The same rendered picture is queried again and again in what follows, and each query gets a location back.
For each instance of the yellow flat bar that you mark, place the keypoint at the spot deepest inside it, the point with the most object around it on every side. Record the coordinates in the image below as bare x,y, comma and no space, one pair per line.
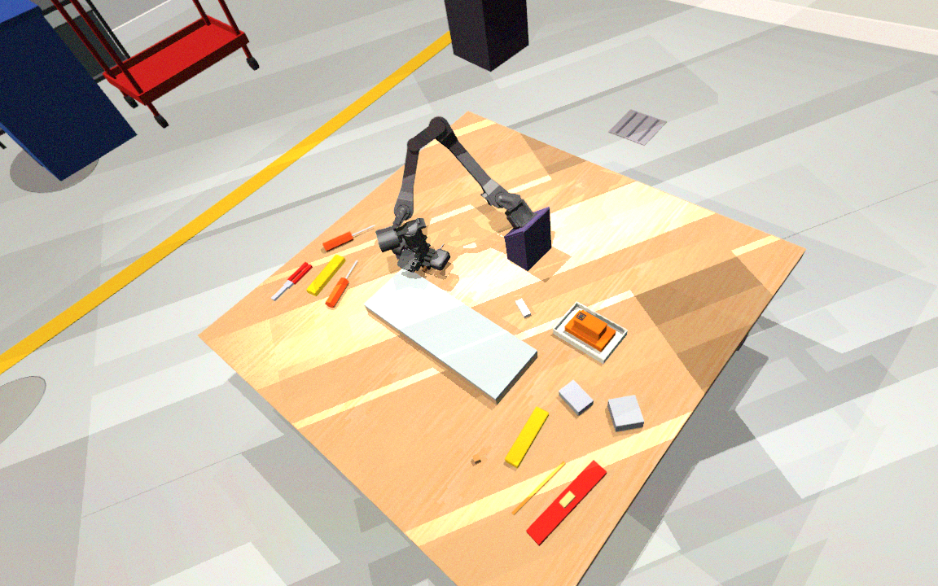
325,276
526,437

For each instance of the red flat bar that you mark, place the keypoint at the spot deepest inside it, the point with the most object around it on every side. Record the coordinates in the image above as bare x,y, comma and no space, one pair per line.
573,494

